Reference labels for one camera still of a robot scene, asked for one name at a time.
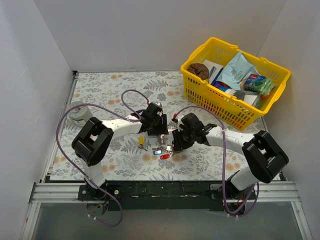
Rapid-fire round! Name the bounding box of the white box in basket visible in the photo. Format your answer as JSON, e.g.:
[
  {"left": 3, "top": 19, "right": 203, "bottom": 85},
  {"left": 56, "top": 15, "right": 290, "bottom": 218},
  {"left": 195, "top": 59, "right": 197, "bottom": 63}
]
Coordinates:
[{"left": 202, "top": 59, "right": 224, "bottom": 85}]

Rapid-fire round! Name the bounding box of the light blue chips bag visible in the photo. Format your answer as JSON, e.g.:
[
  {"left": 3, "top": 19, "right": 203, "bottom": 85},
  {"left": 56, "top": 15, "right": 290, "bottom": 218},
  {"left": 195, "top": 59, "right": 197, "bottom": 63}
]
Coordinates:
[{"left": 216, "top": 51, "right": 259, "bottom": 90}]

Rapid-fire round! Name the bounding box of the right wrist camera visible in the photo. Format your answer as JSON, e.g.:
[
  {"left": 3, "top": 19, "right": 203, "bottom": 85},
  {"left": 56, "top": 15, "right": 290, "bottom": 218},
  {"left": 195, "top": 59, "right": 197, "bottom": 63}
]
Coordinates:
[{"left": 171, "top": 113, "right": 182, "bottom": 126}]

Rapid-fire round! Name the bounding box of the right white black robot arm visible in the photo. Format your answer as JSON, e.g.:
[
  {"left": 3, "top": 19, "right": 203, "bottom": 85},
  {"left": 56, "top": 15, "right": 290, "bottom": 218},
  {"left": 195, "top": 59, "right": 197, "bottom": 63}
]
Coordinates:
[{"left": 172, "top": 113, "right": 289, "bottom": 199}]

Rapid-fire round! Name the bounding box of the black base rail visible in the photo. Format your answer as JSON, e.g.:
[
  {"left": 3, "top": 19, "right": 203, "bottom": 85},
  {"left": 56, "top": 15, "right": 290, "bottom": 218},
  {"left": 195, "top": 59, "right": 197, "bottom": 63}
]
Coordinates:
[{"left": 77, "top": 179, "right": 253, "bottom": 212}]

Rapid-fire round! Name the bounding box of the grey tape roll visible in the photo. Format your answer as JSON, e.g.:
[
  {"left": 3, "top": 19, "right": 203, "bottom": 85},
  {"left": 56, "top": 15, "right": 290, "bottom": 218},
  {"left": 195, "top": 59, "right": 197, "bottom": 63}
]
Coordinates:
[{"left": 68, "top": 105, "right": 93, "bottom": 128}]

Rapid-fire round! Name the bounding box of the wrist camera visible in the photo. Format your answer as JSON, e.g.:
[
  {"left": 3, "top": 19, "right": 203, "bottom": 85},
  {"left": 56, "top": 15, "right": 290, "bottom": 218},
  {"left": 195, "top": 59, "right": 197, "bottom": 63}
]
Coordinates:
[
  {"left": 153, "top": 102, "right": 163, "bottom": 109},
  {"left": 171, "top": 113, "right": 182, "bottom": 126}
]

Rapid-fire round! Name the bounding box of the floral patterned table mat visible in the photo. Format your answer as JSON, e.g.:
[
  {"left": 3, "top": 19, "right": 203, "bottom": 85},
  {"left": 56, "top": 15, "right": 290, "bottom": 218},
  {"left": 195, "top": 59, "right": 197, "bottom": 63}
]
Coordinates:
[{"left": 50, "top": 71, "right": 247, "bottom": 181}]

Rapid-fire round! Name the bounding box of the green wrapped package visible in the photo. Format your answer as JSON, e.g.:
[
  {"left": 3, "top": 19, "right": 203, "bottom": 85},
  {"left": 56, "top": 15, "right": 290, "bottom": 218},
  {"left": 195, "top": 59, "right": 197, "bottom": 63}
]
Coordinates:
[{"left": 243, "top": 73, "right": 276, "bottom": 96}]

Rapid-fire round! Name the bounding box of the red key tag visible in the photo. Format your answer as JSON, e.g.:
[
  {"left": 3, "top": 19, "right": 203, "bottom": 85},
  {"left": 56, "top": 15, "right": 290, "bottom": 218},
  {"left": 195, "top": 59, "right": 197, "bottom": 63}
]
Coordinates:
[{"left": 160, "top": 154, "right": 171, "bottom": 160}]

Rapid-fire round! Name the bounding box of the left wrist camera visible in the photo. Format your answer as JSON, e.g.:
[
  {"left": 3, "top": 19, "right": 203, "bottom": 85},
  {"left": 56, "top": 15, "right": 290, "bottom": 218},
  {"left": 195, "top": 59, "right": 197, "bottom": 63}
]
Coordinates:
[{"left": 153, "top": 102, "right": 163, "bottom": 109}]

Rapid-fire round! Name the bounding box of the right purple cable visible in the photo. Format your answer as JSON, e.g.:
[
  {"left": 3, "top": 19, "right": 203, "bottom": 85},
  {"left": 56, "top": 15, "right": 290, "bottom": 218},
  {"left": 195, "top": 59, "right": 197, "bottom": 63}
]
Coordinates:
[{"left": 172, "top": 105, "right": 261, "bottom": 216}]

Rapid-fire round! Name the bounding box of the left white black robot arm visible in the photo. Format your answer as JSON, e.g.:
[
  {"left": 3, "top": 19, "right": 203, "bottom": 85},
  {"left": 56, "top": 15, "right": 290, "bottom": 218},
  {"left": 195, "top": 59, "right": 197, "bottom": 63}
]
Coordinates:
[{"left": 71, "top": 102, "right": 169, "bottom": 200}]

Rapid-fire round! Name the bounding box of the yellow plastic shopping basket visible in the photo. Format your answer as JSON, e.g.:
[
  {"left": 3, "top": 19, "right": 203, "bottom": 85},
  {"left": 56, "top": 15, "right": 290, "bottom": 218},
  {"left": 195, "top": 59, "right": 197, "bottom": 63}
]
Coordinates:
[{"left": 180, "top": 37, "right": 291, "bottom": 131}]

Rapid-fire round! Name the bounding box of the yellow key tag with key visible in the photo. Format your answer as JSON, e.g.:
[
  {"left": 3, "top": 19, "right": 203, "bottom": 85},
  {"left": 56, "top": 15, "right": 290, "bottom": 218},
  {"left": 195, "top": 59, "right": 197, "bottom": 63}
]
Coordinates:
[{"left": 138, "top": 135, "right": 148, "bottom": 151}]

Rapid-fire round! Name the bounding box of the round metal key organizer ring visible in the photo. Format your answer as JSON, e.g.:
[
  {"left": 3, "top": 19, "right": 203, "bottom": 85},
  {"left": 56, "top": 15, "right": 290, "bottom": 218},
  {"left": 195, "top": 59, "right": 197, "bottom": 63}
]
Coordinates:
[{"left": 151, "top": 133, "right": 182, "bottom": 155}]

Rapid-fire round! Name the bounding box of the brown round bread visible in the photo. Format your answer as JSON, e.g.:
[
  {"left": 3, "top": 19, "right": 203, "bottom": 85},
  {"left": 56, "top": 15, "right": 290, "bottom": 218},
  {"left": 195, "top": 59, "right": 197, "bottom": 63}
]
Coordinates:
[{"left": 187, "top": 63, "right": 210, "bottom": 80}]

